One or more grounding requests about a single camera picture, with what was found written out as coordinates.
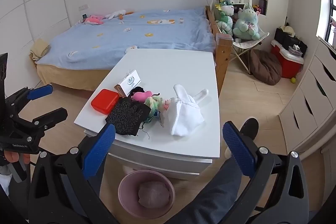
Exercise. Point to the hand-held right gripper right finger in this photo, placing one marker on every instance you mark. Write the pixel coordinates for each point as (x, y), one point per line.
(239, 150)

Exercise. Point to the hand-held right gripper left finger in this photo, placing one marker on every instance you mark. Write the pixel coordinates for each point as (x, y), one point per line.
(101, 150)

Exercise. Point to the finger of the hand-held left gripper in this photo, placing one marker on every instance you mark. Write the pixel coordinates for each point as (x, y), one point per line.
(39, 92)
(52, 116)

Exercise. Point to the black patterned cloth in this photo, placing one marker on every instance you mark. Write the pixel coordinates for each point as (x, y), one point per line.
(126, 115)

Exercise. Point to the red plastic box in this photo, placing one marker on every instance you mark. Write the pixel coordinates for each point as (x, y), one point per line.
(105, 100)

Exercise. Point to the pink waste bin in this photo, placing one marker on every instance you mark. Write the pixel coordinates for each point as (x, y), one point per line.
(126, 203)

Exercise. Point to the white bunny-ear cloth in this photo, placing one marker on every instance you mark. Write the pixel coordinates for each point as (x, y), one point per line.
(183, 116)

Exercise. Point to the teal binder clip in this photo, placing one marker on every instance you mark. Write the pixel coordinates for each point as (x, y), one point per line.
(159, 119)

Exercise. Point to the pink rubber toy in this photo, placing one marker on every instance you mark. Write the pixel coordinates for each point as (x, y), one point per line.
(141, 96)

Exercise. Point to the green yarn scrunchie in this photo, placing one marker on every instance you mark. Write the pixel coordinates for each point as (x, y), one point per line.
(152, 104)

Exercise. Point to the white carton box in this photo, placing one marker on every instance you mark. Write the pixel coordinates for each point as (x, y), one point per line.
(130, 82)

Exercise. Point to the pink doll figure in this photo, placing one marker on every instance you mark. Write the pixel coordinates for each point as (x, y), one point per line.
(166, 104)

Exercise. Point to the person's left hand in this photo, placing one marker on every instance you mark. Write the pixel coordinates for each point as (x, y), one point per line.
(11, 157)

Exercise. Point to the person's right shoe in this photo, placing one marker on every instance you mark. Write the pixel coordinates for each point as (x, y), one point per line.
(248, 128)

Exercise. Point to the yellow bed sheet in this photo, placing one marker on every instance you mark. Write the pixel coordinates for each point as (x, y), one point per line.
(73, 78)

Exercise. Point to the yellow folded cloth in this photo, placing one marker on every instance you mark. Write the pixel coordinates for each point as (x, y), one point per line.
(39, 49)

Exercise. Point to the person's right leg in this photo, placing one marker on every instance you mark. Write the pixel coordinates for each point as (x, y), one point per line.
(210, 200)

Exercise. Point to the white low table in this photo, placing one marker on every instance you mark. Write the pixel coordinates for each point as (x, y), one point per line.
(157, 163)

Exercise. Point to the brown cushion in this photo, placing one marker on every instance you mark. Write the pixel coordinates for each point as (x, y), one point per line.
(265, 66)

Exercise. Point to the white wardrobe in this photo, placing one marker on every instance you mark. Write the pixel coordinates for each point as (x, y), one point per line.
(39, 3)

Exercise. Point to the wooden bed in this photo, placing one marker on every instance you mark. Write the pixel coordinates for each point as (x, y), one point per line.
(223, 61)

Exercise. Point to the pink plush toy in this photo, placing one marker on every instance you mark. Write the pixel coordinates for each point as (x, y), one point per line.
(93, 19)

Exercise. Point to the white drawer cabinet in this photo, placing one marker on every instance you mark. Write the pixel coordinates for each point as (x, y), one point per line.
(309, 87)

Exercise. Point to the red cooler box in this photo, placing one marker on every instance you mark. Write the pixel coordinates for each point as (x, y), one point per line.
(287, 66)

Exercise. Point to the white folding chair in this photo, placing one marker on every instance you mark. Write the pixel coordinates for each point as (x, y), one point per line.
(240, 43)

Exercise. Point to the blue printed blanket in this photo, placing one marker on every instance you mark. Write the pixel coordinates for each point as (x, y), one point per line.
(131, 37)

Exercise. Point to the white goose plush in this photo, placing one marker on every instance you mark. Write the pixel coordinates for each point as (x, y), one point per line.
(114, 15)

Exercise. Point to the clear plastic box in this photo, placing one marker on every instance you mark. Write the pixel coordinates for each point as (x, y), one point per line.
(223, 37)

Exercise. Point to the small white toy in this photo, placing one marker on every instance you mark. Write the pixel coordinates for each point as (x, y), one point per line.
(296, 47)

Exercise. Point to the black bag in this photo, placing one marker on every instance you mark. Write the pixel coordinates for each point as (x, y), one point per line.
(284, 39)

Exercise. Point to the teal unicorn plush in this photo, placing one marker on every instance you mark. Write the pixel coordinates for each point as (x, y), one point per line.
(245, 23)

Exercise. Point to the cream hat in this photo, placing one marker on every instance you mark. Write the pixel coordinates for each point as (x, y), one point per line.
(287, 29)

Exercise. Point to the green dinosaur plush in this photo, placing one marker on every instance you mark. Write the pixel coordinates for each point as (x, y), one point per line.
(224, 19)

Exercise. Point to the black box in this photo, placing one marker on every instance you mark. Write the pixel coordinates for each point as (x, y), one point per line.
(237, 8)

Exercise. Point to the small colourful toys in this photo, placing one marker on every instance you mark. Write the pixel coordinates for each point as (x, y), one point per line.
(256, 8)

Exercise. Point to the black book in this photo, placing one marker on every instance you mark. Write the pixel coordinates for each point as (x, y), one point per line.
(263, 6)

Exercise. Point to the window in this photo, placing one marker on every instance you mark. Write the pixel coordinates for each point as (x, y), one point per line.
(325, 16)

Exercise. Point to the white wall switch panel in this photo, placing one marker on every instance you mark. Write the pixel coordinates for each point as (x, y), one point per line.
(83, 7)

